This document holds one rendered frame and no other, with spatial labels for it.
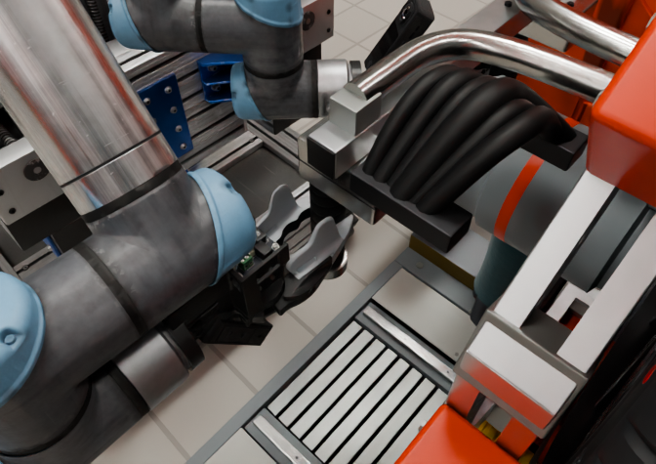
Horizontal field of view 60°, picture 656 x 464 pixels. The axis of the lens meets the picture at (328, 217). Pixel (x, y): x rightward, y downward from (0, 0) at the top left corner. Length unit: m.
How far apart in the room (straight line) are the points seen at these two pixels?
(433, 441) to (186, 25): 0.50
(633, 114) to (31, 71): 0.31
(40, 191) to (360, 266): 0.93
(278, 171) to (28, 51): 1.16
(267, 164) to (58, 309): 1.18
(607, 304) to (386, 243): 1.29
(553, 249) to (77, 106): 0.29
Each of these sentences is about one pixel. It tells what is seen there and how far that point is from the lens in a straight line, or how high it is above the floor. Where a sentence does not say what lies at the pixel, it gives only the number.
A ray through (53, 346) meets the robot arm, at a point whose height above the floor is 0.98.
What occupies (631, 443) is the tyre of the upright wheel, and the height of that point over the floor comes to 1.01.
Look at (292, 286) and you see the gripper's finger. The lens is 0.52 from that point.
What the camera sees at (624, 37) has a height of 1.01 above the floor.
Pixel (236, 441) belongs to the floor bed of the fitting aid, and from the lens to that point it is 1.28.
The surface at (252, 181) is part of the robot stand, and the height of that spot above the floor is 0.21.
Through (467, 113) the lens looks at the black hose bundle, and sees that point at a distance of 0.38.
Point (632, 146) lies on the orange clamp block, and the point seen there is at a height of 1.12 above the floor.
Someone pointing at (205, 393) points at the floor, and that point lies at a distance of 1.41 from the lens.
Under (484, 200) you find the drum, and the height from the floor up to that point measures 0.86.
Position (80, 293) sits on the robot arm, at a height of 0.99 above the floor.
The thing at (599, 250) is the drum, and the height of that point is 0.88.
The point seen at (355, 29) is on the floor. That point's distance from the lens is 2.40.
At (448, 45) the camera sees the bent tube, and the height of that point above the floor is 1.01.
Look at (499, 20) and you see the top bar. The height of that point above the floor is 0.98.
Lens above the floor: 1.28
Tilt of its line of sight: 51 degrees down
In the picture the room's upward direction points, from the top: straight up
